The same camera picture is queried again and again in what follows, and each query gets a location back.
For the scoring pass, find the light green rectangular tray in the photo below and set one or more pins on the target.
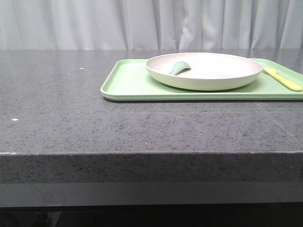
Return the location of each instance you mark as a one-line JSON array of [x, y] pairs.
[[130, 81]]

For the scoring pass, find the grey pleated curtain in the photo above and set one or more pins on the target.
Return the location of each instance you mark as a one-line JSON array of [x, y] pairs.
[[150, 24]]

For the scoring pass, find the cream round plate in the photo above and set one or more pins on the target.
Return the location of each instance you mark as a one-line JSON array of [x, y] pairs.
[[209, 71]]

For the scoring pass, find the yellow plastic fork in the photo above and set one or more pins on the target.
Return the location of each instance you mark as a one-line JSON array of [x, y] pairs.
[[286, 82]]

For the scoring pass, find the teal green spoon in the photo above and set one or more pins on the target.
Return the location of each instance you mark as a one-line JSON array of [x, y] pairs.
[[179, 67]]

